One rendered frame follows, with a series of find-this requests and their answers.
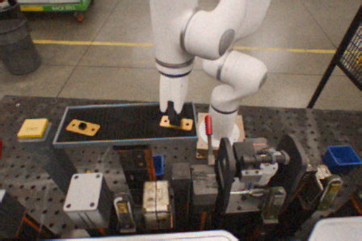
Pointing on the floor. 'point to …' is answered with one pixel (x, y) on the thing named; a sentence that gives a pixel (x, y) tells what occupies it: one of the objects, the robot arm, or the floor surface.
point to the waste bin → (16, 40)
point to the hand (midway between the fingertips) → (176, 116)
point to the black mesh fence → (343, 58)
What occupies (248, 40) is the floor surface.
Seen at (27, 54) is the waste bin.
